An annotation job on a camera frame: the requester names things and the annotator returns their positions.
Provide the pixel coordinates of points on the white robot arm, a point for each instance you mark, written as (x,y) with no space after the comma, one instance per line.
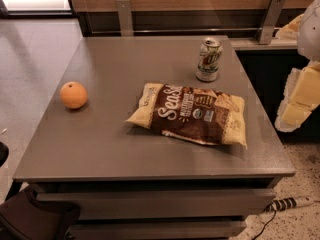
(308,38)

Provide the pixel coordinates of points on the grey metal bracket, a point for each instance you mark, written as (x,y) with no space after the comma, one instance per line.
(125,17)
(271,16)

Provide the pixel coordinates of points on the brown yellow chip bag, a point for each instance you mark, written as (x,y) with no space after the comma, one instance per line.
(202,116)

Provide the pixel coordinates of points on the grey metal bracket left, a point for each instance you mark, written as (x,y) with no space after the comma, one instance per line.
(125,17)

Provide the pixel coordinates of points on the white power strip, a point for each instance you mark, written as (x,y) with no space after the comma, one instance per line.
(289,203)

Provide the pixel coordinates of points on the orange fruit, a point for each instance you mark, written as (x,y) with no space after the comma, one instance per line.
(73,95)

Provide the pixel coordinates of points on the grey lower drawer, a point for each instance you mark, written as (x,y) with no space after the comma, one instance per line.
(201,230)

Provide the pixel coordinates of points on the dark chair seat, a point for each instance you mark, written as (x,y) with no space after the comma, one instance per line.
(23,217)

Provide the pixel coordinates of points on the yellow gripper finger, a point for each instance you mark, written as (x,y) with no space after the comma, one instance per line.
(290,30)
(301,98)

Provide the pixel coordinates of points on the grey metal bracket right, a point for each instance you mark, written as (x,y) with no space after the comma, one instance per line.
(271,16)

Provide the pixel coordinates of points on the green white 7up can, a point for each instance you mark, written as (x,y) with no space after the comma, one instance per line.
(209,56)

